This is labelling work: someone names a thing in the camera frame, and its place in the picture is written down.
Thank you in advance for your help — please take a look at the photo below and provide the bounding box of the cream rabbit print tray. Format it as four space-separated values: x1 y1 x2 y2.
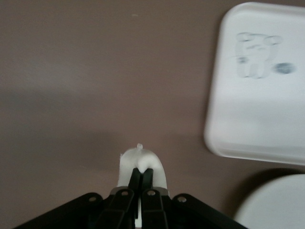
204 1 305 167

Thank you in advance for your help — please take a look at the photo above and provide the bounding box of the cream round plate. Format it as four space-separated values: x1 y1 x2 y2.
233 173 305 229

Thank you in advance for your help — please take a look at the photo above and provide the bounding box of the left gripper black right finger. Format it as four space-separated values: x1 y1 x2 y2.
142 168 248 229

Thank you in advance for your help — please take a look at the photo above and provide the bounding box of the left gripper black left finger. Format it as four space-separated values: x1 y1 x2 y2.
14 168 143 229

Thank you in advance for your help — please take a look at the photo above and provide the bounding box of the brown table cover mat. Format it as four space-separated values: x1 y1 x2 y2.
0 0 305 229

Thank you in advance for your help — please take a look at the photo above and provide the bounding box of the white steamed bun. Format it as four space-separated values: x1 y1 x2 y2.
116 143 169 226

